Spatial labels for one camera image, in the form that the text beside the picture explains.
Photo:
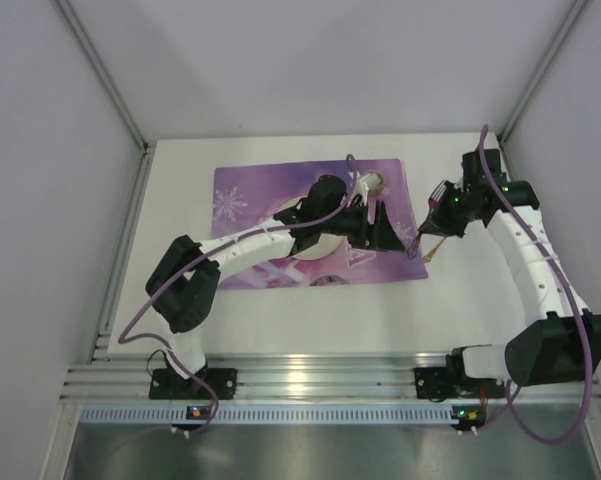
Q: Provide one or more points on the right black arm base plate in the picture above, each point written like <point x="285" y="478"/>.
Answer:
<point x="438" y="384"/>

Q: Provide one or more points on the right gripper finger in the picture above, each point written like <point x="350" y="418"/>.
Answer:
<point x="454" y="227"/>
<point x="438" y="205"/>

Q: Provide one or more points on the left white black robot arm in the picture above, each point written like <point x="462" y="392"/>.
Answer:
<point x="183" y="285"/>

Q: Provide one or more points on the white slotted cable duct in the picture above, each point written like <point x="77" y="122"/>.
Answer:
<point x="284" y="414"/>

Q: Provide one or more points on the gold metal spoon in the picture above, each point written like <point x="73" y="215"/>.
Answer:
<point x="428" y="257"/>

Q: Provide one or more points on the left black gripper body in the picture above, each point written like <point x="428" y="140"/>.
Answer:
<point x="375" y="228"/>

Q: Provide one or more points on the cream round plate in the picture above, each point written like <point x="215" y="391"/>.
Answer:
<point x="326" y="244"/>

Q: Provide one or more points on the purple Elsa cloth placemat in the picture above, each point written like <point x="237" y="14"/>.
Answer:
<point x="246" y="196"/>

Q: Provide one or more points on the small glass cup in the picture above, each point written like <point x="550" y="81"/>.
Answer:
<point x="374" y="182"/>

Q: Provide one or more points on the aluminium corner post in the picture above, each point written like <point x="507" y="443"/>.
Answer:
<point x="569" y="21"/>
<point x="91" y="54"/>

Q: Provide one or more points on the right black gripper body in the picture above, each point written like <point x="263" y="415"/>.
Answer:
<point x="440" y="216"/>

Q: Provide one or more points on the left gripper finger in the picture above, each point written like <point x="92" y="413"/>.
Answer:
<point x="382" y="236"/>
<point x="358" y="241"/>

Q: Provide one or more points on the left aluminium corner post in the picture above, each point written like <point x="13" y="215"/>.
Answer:
<point x="91" y="54"/>

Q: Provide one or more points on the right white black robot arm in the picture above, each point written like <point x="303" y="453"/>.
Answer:
<point x="549" y="349"/>

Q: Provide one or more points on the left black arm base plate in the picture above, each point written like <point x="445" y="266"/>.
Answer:
<point x="166" y="384"/>

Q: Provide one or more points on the iridescent metal fork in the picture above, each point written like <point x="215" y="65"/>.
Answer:
<point x="413" y="249"/>

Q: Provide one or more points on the aluminium mounting rail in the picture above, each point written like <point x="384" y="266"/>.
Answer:
<point x="304" y="378"/>

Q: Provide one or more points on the right aluminium corner post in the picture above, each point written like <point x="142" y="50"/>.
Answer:
<point x="569" y="21"/>

